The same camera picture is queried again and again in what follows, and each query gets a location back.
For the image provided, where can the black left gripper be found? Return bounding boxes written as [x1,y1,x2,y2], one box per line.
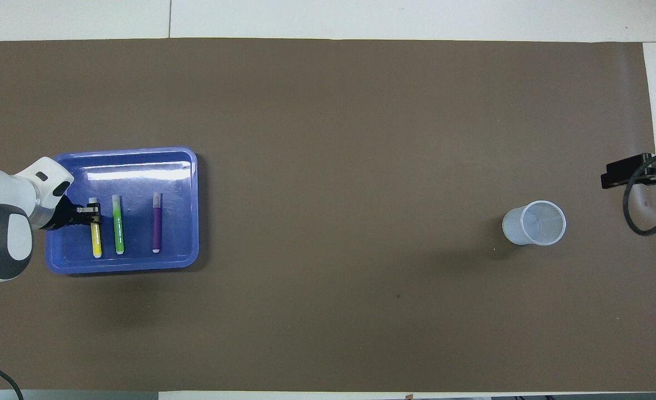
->
[46,194,102,231]

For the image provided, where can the yellow marker pen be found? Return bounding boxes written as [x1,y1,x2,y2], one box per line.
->
[88,197,103,258]

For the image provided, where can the green marker pen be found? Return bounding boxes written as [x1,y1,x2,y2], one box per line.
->
[111,194,125,255]

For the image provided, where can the purple marker pen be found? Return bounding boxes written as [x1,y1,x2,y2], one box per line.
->
[152,192,163,254]

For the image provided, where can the blue plastic tray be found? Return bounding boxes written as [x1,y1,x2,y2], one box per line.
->
[46,147,199,275]

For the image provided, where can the translucent plastic cup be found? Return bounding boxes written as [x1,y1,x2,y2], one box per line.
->
[502,201,567,246]

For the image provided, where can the brown table mat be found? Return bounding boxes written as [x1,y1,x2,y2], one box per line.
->
[0,38,656,392]

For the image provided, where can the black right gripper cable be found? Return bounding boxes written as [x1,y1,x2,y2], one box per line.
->
[623,149,656,237]

